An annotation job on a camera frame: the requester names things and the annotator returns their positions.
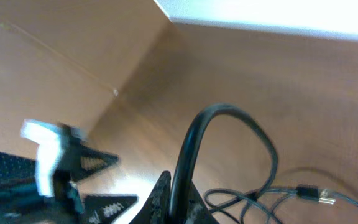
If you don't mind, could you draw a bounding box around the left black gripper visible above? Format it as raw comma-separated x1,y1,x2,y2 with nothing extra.
0,126,120,224

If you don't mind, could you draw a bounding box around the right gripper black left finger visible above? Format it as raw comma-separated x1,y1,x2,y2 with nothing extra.
130,170,171,224

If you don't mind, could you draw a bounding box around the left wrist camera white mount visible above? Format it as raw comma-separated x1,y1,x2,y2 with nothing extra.
19,119,88,198

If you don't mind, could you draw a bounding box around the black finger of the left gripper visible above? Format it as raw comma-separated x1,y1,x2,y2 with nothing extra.
81,194,138,224

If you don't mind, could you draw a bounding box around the black cable bundle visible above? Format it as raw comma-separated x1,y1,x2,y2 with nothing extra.
168,103,358,224

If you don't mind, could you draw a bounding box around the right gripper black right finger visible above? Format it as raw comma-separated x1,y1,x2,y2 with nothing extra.
184,183,218,224

